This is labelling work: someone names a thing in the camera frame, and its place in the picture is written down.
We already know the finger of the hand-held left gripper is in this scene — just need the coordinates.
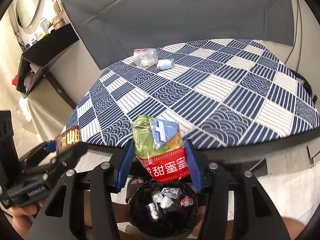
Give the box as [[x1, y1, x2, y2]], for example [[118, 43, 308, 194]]
[[44, 140, 88, 168]]

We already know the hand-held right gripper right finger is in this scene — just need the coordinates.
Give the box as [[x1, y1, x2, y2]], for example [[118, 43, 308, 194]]
[[184, 139, 292, 240]]

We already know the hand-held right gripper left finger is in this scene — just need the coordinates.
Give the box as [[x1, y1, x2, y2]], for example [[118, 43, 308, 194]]
[[35, 139, 137, 240]]

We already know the brown gold snack packet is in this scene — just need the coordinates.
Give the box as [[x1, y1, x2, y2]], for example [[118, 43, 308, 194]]
[[55, 125, 82, 154]]

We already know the green red snack packet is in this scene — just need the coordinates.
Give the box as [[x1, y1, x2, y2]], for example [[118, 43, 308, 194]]
[[132, 115, 188, 182]]

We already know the bin with black bag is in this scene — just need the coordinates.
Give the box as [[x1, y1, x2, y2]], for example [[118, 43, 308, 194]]
[[129, 179, 199, 238]]

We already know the person's left hand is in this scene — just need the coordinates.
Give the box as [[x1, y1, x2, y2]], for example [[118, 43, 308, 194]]
[[10, 202, 43, 239]]

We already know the black slipper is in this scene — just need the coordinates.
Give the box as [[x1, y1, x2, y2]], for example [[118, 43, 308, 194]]
[[125, 176, 145, 204]]

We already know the silver foil wrapper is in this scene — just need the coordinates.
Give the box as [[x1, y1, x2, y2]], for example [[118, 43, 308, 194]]
[[161, 187, 182, 198]]

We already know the person's left leg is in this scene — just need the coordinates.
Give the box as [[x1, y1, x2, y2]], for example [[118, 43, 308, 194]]
[[84, 177, 145, 230]]

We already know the person's leg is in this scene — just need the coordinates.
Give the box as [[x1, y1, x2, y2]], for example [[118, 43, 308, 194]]
[[84, 177, 145, 230], [277, 216, 308, 233]]

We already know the grey foil wrapper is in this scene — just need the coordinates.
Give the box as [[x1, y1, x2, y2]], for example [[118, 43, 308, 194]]
[[147, 203, 160, 220]]

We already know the white hanging cloth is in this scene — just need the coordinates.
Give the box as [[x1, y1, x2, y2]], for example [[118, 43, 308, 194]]
[[19, 97, 32, 122]]

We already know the blue white patterned tablecloth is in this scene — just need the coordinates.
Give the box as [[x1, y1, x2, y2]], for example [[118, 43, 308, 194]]
[[61, 39, 320, 153]]

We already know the pink cloth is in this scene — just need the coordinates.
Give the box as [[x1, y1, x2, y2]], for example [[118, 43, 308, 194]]
[[22, 67, 37, 90]]

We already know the light blue small bottle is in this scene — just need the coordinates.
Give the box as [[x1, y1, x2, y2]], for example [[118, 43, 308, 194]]
[[157, 59, 174, 70]]

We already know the clear plastic bottle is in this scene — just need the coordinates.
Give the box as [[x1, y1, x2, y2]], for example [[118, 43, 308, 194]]
[[133, 48, 158, 67]]

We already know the person's right leg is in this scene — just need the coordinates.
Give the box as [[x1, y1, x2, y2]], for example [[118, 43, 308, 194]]
[[277, 216, 308, 233]]

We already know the grey board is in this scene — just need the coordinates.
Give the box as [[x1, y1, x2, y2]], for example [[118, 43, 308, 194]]
[[307, 140, 320, 159]]

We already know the pink jar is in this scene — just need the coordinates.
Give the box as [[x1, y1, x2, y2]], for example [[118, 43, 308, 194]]
[[52, 17, 66, 30]]

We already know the black bin with scraps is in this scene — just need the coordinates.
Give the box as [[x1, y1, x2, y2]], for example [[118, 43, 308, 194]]
[[294, 70, 314, 95]]

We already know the wooden hairbrush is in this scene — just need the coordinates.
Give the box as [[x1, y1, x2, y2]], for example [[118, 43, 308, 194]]
[[51, 0, 63, 18]]

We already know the grey backdrop cloth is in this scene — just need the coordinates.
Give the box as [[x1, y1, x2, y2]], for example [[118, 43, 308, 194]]
[[59, 0, 295, 70]]

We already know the black wall shelf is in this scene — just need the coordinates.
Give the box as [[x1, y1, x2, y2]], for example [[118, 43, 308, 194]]
[[16, 22, 80, 109]]

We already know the oval wall mirror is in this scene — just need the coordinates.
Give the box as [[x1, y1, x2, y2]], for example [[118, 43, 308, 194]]
[[15, 0, 47, 28]]

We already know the black cable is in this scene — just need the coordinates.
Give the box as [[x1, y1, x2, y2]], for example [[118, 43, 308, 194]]
[[285, 0, 302, 63]]

